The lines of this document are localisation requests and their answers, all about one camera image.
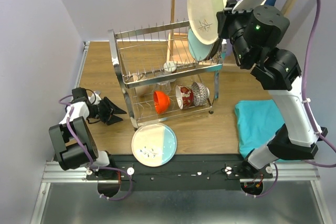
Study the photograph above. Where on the orange bowl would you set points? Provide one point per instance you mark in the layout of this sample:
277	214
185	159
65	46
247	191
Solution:
161	101

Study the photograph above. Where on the patterned small bowl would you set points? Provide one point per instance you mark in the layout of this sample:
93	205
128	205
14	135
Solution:
200	92

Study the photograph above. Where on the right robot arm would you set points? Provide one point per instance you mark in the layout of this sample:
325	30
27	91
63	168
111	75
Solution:
254	36

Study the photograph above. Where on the lavender towel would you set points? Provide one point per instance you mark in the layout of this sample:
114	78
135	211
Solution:
227	48

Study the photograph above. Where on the cream and blue plate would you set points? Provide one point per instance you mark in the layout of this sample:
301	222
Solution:
154	145

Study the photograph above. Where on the pale green plate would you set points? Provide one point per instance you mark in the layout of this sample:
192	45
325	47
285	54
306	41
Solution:
203	20

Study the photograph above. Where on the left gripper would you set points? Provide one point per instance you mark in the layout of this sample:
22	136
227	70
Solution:
104	110

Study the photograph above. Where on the metal two-tier dish rack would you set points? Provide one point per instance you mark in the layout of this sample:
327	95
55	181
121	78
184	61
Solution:
144	51

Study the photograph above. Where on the red rimmed white plate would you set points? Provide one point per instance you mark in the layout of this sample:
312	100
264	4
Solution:
216	48

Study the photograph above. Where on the teal cloth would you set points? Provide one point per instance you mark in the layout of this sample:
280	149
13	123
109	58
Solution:
257	123

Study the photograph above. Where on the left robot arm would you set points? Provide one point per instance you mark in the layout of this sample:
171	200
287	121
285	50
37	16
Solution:
71	138

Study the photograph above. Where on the clear plastic cup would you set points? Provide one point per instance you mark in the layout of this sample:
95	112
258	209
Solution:
164	86

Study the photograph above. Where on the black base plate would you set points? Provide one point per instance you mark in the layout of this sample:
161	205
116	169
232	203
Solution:
182	172

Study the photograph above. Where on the teal flower plate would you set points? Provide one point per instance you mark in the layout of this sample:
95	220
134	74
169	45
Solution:
198	50

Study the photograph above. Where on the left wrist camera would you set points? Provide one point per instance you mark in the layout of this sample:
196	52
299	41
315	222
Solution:
95	98

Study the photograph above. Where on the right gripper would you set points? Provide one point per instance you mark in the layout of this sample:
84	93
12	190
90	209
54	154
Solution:
224	17

